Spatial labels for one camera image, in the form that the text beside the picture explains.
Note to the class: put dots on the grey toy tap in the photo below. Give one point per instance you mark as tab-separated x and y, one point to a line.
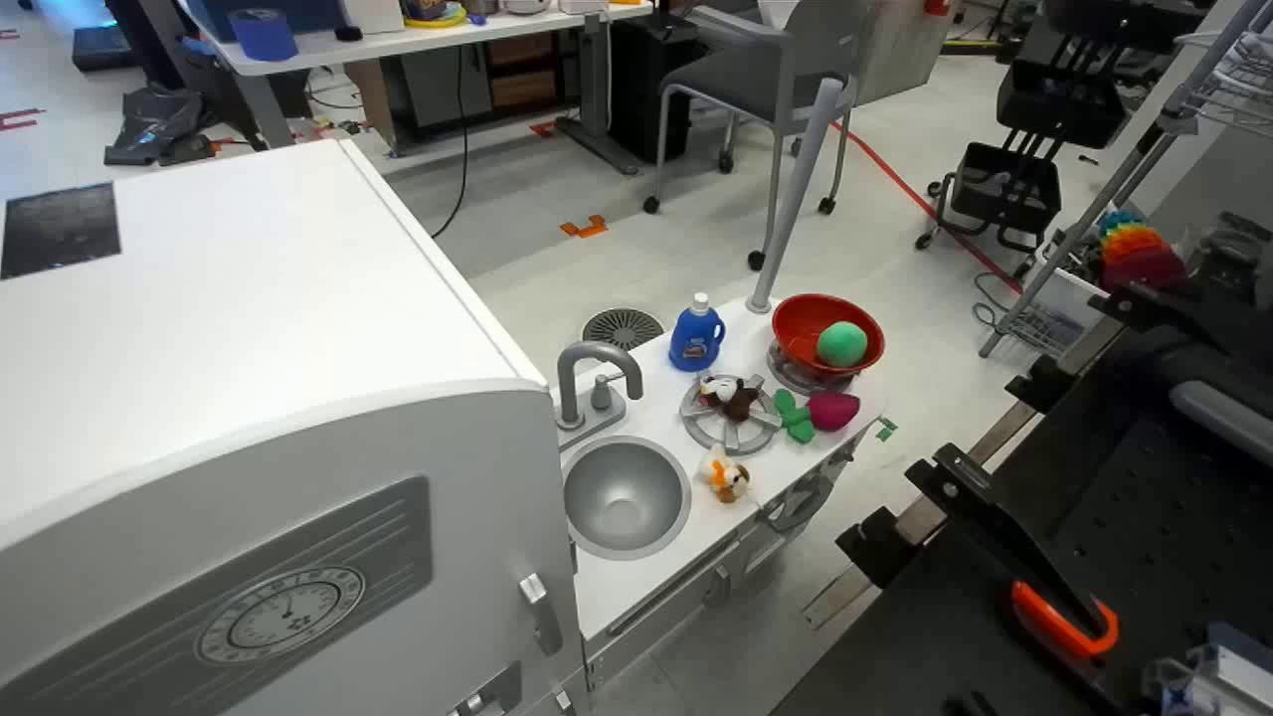
565	380

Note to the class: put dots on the grey round sink bowl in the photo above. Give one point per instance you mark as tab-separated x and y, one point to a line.
623	498

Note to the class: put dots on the grey round disc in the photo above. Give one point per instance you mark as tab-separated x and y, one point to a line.
623	329

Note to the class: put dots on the blue detergent bottle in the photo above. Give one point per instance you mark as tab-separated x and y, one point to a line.
692	345

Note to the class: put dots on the brown plush toy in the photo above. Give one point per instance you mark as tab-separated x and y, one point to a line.
724	396

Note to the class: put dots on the grey stove burner grate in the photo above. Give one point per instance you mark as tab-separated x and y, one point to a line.
745	431

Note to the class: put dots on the orange white plush toy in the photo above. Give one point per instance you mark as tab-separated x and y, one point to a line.
724	480

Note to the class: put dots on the red bowl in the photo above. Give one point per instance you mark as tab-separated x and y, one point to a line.
798	323

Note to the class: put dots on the green toy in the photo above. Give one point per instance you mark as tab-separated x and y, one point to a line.
792	418

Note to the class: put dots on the magenta toy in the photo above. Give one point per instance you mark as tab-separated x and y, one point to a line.
833	412

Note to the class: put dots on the green ball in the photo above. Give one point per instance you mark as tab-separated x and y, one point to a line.
841	345

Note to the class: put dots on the grey tripod pole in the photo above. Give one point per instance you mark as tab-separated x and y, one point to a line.
798	199

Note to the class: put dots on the black computer tower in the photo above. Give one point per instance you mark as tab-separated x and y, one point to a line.
658	80

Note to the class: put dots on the grey office chair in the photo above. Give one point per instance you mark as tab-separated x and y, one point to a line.
760	67

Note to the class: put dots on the white toy kitchen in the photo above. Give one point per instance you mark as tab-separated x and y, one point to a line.
265	331

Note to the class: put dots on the white desk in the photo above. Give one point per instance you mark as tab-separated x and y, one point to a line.
383	42

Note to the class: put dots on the white box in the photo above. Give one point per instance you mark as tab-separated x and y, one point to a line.
1067	308

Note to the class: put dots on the blue object on desk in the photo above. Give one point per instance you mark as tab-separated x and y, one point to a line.
265	35

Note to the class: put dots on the black cart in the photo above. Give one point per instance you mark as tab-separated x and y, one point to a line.
1058	92

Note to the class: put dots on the rainbow stacking toy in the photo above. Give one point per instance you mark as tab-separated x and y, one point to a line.
1136	254

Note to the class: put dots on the black perforated table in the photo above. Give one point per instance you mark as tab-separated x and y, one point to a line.
1140	520

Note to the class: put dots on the black bag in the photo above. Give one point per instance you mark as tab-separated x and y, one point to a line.
153	124

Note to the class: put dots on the black square panel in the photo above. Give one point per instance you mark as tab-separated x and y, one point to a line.
62	227

